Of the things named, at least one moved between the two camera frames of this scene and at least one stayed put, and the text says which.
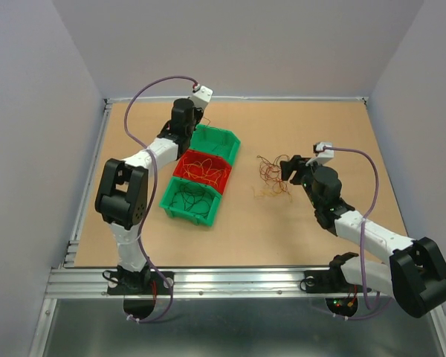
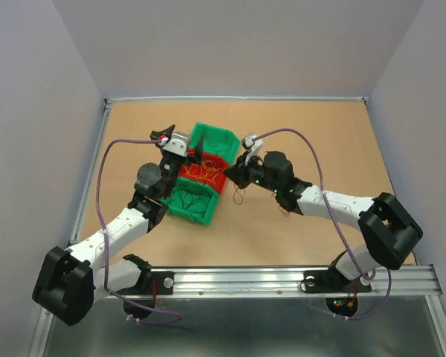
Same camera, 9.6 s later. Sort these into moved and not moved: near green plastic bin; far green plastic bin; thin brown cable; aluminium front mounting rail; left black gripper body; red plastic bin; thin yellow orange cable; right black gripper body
Moved: left black gripper body; thin brown cable; right black gripper body
Not moved: thin yellow orange cable; red plastic bin; aluminium front mounting rail; far green plastic bin; near green plastic bin
